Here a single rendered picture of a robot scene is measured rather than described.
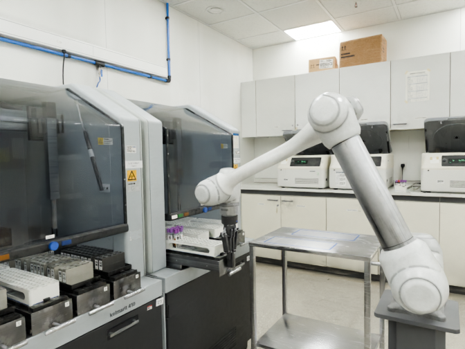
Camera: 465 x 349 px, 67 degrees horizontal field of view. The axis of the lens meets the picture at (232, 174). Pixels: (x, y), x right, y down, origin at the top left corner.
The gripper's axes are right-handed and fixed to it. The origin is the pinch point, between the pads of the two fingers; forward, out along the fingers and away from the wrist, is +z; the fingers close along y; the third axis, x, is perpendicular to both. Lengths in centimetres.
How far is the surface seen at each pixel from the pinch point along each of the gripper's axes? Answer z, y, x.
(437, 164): -36, -232, 75
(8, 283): -7, 76, -38
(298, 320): 52, -61, 8
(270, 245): -1.8, -24.4, 8.7
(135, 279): 1.7, 36.1, -22.1
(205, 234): -5.6, -16.2, -25.8
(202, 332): 42.6, -7.0, -22.3
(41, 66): -107, 0, -142
